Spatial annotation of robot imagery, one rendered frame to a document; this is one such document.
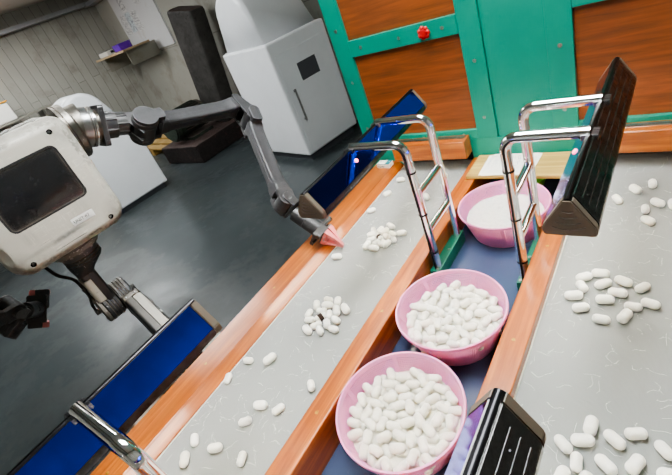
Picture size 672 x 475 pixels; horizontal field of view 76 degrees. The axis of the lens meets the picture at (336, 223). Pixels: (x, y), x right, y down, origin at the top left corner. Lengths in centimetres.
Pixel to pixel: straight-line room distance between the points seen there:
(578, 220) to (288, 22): 377
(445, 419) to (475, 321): 25
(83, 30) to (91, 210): 808
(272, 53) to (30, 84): 573
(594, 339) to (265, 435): 72
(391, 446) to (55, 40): 882
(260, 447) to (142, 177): 469
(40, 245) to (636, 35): 167
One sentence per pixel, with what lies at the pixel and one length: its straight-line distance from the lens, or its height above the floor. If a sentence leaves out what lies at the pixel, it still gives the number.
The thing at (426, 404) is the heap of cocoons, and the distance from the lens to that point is 96.
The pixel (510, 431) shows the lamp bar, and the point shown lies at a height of 110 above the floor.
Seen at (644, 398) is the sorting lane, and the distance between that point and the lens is 96.
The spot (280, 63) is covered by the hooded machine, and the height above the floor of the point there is 96.
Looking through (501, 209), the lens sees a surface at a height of 73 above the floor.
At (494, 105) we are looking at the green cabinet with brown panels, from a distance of 159.
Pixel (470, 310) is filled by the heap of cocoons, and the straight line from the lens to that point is 110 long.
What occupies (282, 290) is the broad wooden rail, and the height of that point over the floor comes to 76.
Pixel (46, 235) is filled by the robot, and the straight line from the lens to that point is 138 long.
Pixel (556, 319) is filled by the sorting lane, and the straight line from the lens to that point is 107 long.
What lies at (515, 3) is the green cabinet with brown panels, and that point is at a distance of 148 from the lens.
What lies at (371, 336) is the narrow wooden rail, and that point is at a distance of 108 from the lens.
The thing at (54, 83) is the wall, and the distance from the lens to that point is 912.
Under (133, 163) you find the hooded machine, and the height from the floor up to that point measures 43.
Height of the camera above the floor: 153
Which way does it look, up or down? 30 degrees down
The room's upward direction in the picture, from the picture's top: 23 degrees counter-clockwise
